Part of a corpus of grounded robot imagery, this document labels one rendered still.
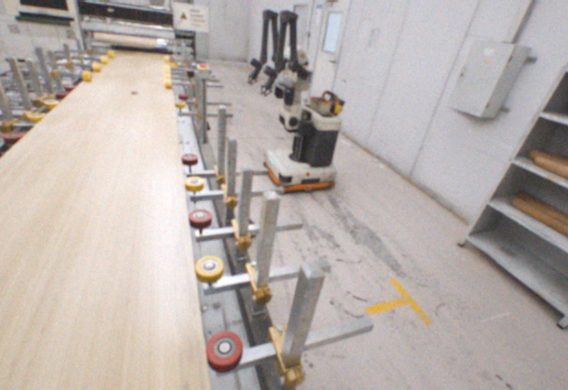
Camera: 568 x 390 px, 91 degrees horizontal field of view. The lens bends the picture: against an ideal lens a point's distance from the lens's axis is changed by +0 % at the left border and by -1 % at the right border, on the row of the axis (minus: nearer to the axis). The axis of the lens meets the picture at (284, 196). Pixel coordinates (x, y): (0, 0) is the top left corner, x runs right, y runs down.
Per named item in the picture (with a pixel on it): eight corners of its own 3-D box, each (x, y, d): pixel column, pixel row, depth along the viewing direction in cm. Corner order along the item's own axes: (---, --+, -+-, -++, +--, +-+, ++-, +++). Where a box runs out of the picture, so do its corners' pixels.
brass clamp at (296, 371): (286, 333, 77) (289, 322, 74) (305, 384, 67) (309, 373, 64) (264, 339, 75) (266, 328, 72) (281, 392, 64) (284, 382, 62)
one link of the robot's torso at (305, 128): (299, 132, 306) (302, 109, 293) (310, 141, 284) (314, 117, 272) (276, 132, 296) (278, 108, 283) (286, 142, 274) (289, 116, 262)
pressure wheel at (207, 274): (208, 306, 82) (207, 279, 76) (191, 290, 86) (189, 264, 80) (228, 290, 88) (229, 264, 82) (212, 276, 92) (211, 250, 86)
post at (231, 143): (231, 229, 138) (235, 135, 113) (233, 233, 135) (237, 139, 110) (224, 230, 137) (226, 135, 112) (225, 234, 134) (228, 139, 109)
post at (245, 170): (243, 265, 119) (251, 163, 94) (245, 272, 116) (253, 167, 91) (234, 267, 117) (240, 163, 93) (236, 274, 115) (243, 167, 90)
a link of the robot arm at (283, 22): (290, 12, 209) (285, 11, 218) (283, 10, 207) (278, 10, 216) (283, 72, 231) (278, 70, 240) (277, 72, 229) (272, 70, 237)
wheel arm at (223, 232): (299, 225, 123) (300, 218, 121) (301, 231, 120) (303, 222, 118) (195, 238, 107) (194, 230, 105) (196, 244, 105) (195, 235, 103)
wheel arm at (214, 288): (324, 266, 103) (327, 258, 101) (329, 273, 101) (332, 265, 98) (202, 289, 88) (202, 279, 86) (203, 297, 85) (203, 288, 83)
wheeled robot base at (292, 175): (311, 164, 365) (314, 146, 352) (335, 189, 316) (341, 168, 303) (261, 166, 340) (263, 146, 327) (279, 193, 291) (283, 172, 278)
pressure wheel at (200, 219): (196, 248, 101) (194, 223, 95) (186, 236, 106) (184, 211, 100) (215, 241, 106) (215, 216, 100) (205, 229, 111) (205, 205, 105)
